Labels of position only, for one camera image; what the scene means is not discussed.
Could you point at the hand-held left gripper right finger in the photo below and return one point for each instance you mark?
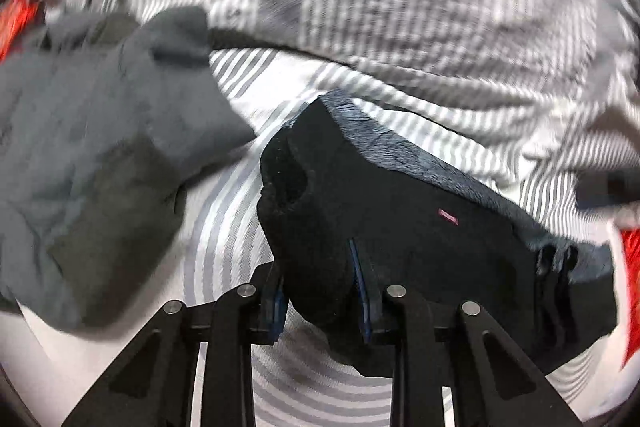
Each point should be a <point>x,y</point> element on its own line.
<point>361,289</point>

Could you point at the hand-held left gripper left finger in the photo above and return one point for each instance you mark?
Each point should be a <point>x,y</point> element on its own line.
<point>276,307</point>

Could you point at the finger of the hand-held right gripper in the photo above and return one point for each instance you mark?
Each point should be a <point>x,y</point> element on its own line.
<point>607,188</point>

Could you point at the black pants with floral trim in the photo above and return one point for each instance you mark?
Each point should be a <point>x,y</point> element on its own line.
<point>425,232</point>

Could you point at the red patterned pillow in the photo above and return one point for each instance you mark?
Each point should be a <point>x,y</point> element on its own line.
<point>631,297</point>
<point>15,22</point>

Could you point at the grey padded jacket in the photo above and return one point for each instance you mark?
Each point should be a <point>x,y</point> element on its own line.
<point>100,157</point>

